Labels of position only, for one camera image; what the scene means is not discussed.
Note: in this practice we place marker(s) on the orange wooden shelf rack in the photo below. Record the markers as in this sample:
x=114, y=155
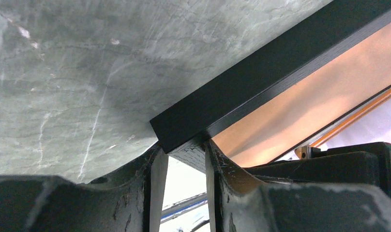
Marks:
x=350, y=118

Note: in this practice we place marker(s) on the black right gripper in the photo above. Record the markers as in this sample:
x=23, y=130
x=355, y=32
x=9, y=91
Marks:
x=355, y=164

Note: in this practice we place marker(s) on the aluminium table rail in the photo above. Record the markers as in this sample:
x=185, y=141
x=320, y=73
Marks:
x=177, y=209

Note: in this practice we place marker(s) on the black picture frame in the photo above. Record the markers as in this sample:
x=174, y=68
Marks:
x=183, y=128

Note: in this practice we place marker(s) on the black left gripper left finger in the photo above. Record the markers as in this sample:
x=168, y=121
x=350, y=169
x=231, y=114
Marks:
x=128, y=199

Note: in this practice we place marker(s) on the brown backing board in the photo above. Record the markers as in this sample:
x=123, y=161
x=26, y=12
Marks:
x=311, y=104

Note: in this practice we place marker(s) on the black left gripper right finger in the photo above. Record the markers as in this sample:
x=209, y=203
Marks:
x=240, y=202

